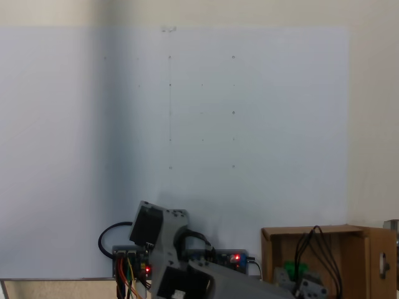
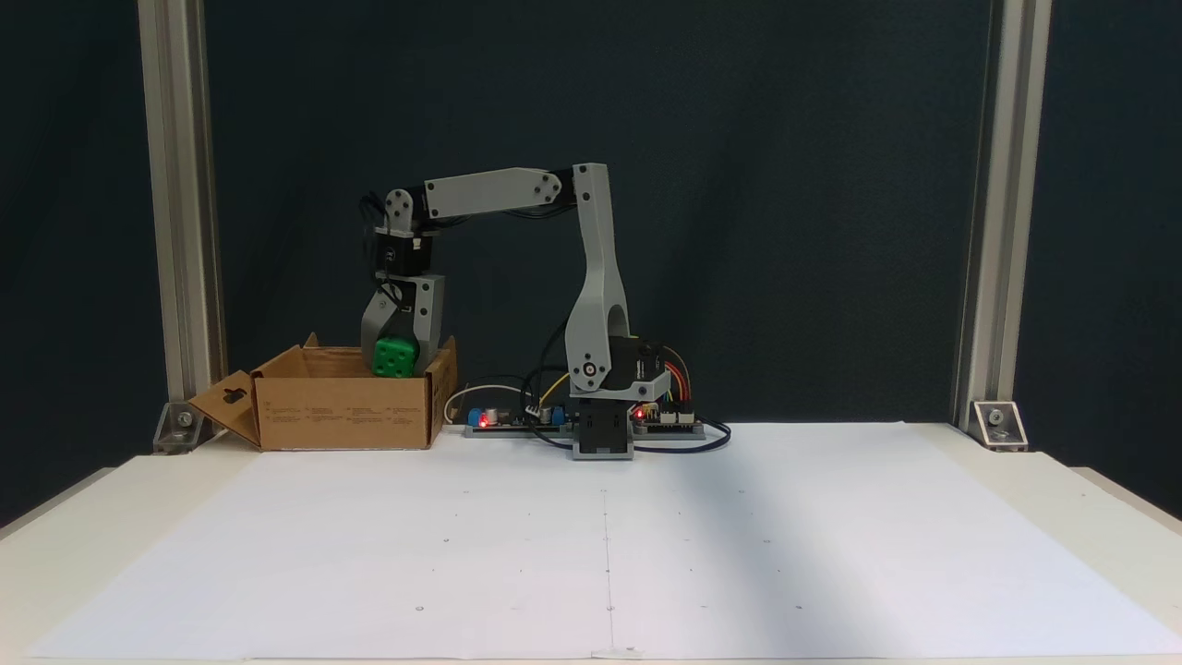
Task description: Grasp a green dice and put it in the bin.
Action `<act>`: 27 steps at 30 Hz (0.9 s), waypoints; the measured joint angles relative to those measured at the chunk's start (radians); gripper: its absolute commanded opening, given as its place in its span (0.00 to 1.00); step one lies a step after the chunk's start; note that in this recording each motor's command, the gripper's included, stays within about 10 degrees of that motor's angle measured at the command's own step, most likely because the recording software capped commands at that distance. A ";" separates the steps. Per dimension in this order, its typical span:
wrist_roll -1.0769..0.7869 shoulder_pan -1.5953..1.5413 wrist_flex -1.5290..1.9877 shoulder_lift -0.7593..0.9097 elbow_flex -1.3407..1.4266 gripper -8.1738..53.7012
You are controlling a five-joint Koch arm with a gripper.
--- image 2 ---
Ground servo driver circuit board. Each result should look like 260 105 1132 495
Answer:
632 399 705 431

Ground aluminium frame post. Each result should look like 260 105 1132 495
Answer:
138 0 228 409
951 0 1054 435

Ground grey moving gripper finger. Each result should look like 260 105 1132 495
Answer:
361 294 400 357

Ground black power cable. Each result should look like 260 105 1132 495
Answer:
469 423 579 452

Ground brown cardboard box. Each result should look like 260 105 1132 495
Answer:
189 332 459 453

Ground dark blue cable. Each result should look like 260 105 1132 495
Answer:
635 417 733 454

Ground green dice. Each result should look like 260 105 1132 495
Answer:
372 336 419 379

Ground white cable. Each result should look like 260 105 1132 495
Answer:
443 381 518 426

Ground metal corner bracket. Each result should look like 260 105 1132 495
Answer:
971 400 1029 452
152 400 215 453

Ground yellow wire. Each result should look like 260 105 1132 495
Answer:
531 374 569 418

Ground black elbow servo cable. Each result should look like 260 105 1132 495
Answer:
528 319 575 412

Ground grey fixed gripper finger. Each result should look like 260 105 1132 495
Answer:
416 319 445 375

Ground black wrist servo cable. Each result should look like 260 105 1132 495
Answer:
434 207 575 225

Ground white paper sheet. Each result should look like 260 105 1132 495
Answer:
26 422 1182 661

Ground blue power converter board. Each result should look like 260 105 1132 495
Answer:
464 403 573 431

